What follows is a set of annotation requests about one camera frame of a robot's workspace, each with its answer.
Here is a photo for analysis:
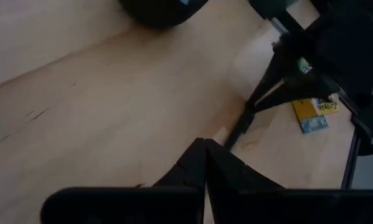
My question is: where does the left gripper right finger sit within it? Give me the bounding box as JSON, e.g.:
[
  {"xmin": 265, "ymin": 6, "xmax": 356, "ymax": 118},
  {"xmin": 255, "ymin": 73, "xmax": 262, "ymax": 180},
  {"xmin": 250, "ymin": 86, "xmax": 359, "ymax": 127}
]
[{"xmin": 205, "ymin": 139, "xmax": 286, "ymax": 224}]

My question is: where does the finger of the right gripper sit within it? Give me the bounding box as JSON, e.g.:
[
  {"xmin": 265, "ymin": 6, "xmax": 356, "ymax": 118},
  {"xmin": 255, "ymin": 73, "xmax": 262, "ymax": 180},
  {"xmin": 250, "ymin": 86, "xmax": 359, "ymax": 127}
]
[
  {"xmin": 245, "ymin": 37, "xmax": 299, "ymax": 106},
  {"xmin": 251, "ymin": 77, "xmax": 339, "ymax": 113}
]

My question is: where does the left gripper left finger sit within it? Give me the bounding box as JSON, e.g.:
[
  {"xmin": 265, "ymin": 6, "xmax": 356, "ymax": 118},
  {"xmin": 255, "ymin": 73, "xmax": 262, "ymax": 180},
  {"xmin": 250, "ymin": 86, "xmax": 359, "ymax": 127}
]
[{"xmin": 153, "ymin": 138, "xmax": 205, "ymax": 224}]

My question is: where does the black ballpoint pen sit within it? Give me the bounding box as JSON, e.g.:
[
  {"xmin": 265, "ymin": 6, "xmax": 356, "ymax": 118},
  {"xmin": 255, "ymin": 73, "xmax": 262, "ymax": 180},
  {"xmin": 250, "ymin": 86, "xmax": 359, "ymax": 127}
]
[{"xmin": 222, "ymin": 104, "xmax": 256, "ymax": 151}]

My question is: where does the yellow green crayon box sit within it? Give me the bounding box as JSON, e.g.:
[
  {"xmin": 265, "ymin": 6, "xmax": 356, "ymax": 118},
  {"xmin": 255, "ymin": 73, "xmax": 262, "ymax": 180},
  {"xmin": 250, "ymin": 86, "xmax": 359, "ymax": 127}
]
[{"xmin": 291, "ymin": 57, "xmax": 342, "ymax": 134}]

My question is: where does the succulent plant in black pot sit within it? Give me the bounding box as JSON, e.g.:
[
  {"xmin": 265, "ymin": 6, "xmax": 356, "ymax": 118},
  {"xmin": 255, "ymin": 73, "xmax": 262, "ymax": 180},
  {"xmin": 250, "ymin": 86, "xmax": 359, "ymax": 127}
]
[{"xmin": 119, "ymin": 0, "xmax": 209, "ymax": 29}]

